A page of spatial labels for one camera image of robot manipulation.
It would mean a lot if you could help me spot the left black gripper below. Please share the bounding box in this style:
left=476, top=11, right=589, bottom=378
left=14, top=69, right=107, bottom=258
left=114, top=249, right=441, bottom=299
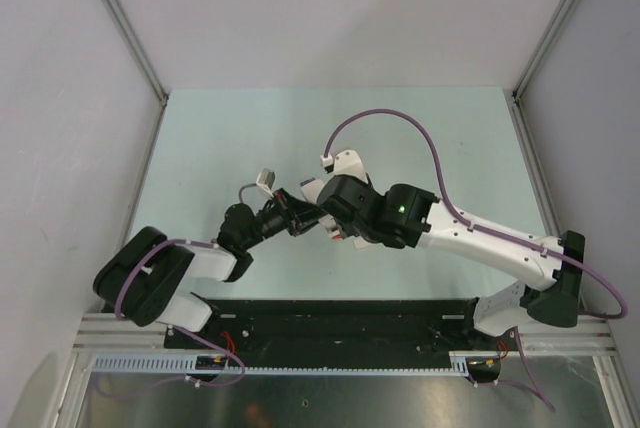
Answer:
left=241, top=187, right=329, bottom=250

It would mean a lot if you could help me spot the red white remote control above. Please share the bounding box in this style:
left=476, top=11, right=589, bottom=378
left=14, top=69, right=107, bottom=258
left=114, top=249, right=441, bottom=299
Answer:
left=299, top=176, right=346, bottom=243

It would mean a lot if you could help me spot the white battery cover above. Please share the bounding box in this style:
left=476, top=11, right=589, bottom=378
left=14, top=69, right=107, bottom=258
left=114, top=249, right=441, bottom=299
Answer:
left=353, top=238, right=371, bottom=250

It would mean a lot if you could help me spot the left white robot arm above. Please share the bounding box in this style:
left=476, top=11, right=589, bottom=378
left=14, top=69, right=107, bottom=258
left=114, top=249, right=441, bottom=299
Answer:
left=93, top=189, right=325, bottom=348

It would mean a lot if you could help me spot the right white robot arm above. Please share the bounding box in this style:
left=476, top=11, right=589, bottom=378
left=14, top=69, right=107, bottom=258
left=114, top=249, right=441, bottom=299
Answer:
left=312, top=175, right=584, bottom=349

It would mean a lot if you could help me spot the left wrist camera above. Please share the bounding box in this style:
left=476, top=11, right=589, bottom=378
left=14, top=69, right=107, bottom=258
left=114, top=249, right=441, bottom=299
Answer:
left=255, top=168, right=276, bottom=199

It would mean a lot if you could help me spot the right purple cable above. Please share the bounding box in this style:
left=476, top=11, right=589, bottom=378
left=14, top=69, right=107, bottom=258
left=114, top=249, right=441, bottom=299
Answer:
left=323, top=108, right=629, bottom=413

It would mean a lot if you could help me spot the purple cable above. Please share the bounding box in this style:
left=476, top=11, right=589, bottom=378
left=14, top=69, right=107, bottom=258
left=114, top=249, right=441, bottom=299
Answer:
left=94, top=183, right=247, bottom=399
left=323, top=108, right=629, bottom=413

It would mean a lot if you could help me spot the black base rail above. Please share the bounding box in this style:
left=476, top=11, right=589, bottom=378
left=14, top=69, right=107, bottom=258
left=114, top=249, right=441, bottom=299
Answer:
left=102, top=297, right=531, bottom=369

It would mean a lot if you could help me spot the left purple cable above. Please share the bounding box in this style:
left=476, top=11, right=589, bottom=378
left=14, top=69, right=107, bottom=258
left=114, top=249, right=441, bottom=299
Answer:
left=94, top=183, right=247, bottom=399

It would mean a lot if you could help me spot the slotted cable duct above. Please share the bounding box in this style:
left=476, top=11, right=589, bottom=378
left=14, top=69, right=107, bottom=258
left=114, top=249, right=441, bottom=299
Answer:
left=92, top=353, right=502, bottom=377

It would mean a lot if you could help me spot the left aluminium frame post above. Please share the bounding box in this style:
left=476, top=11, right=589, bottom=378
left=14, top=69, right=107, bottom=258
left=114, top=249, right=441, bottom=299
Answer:
left=101, top=0, right=169, bottom=107

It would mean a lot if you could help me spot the aluminium frame post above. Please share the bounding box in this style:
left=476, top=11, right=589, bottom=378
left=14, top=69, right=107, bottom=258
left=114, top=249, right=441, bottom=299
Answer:
left=101, top=0, right=169, bottom=107
left=511, top=0, right=581, bottom=103

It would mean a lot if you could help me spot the right aluminium frame post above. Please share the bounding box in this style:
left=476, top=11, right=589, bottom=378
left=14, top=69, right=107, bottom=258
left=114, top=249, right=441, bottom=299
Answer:
left=511, top=0, right=581, bottom=103

